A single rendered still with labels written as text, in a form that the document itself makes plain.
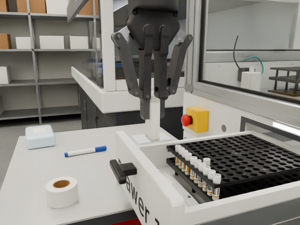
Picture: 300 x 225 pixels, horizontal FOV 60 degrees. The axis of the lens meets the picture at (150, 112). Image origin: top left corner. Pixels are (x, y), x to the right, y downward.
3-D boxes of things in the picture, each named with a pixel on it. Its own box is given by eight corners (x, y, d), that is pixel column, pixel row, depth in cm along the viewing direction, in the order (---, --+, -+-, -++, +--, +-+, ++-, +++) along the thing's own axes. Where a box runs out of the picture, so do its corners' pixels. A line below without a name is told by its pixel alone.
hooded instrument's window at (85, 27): (102, 91, 122) (98, -15, 111) (72, 66, 284) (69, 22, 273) (287, 80, 161) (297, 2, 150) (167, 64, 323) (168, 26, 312)
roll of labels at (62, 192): (40, 206, 58) (38, 190, 57) (56, 190, 64) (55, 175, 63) (70, 210, 57) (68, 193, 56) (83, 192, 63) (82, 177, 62)
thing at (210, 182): (214, 189, 39) (214, 185, 39) (166, 148, 55) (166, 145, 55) (224, 186, 40) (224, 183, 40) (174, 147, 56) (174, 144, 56)
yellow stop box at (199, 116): (194, 133, 82) (195, 111, 80) (183, 127, 88) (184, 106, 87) (208, 131, 84) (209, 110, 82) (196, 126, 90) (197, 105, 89)
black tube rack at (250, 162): (211, 222, 41) (214, 185, 39) (166, 172, 57) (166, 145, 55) (313, 194, 48) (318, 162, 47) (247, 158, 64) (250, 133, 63)
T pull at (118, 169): (119, 186, 39) (119, 177, 39) (109, 165, 46) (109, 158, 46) (142, 182, 41) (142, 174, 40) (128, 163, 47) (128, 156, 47)
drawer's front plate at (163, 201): (170, 279, 33) (172, 202, 30) (116, 176, 59) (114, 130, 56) (182, 275, 33) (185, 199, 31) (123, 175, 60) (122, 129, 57)
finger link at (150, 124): (156, 99, 41) (151, 99, 40) (155, 141, 42) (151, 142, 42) (149, 96, 43) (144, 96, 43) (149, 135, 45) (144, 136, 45)
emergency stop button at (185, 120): (185, 128, 82) (185, 116, 81) (179, 124, 86) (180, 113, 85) (193, 127, 83) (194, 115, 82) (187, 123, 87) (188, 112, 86)
